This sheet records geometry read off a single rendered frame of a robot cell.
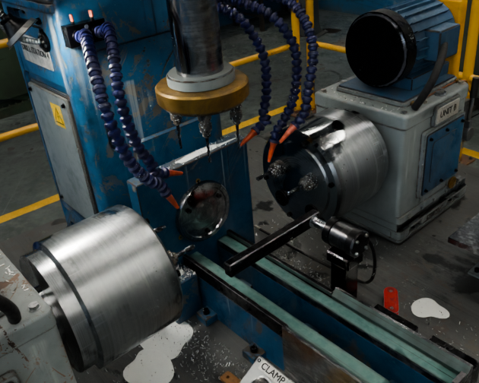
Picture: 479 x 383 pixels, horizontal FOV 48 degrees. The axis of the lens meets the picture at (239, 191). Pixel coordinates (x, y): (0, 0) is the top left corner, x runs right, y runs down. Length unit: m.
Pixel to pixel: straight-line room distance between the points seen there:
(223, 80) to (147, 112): 0.28
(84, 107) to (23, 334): 0.50
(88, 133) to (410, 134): 0.73
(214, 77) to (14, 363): 0.56
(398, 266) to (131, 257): 0.72
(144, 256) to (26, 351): 0.23
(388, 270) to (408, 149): 0.30
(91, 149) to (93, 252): 0.32
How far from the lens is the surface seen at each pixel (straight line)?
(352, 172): 1.21
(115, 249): 0.92
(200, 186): 1.18
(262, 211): 1.60
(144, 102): 1.21
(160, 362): 1.19
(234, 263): 1.03
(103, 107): 0.89
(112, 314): 0.90
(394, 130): 1.32
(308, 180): 1.19
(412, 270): 1.39
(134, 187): 1.10
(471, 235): 1.33
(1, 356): 0.83
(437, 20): 1.46
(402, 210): 1.43
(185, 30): 0.98
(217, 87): 0.99
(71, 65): 1.11
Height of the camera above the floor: 1.66
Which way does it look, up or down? 30 degrees down
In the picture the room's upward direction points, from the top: 6 degrees counter-clockwise
